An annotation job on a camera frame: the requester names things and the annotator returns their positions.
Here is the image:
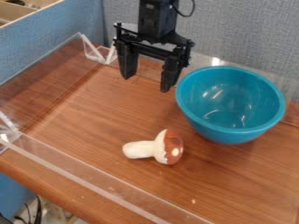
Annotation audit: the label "clear acrylic corner bracket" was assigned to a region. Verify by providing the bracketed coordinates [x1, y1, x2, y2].
[80, 34, 117, 65]

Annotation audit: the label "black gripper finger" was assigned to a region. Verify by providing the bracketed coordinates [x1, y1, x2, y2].
[116, 41, 138, 80]
[160, 56, 183, 93]

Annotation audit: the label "clear acrylic front barrier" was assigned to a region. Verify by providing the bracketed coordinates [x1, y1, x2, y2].
[0, 131, 212, 224]

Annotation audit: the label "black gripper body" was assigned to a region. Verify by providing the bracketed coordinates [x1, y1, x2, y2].
[114, 0, 195, 67]

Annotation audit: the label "clear acrylic left barrier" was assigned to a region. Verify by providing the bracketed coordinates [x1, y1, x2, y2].
[0, 32, 82, 87]

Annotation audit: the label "clear acrylic barrier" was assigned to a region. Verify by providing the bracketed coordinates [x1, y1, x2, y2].
[0, 131, 212, 224]
[116, 49, 299, 103]
[0, 32, 82, 87]

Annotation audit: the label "blue plastic bowl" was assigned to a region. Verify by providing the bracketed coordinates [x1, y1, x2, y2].
[173, 66, 287, 145]

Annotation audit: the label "brown white toy mushroom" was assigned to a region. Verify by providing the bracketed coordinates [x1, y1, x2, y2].
[122, 129, 183, 165]

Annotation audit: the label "black cables under table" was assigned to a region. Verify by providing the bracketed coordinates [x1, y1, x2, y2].
[0, 195, 44, 224]

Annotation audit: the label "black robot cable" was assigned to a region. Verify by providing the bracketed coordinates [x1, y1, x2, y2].
[170, 0, 196, 18]

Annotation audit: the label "clear acrylic back barrier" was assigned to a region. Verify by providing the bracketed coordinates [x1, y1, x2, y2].
[116, 49, 299, 103]

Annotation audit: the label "wooden shelf box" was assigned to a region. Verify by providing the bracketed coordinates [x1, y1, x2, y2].
[0, 0, 65, 29]

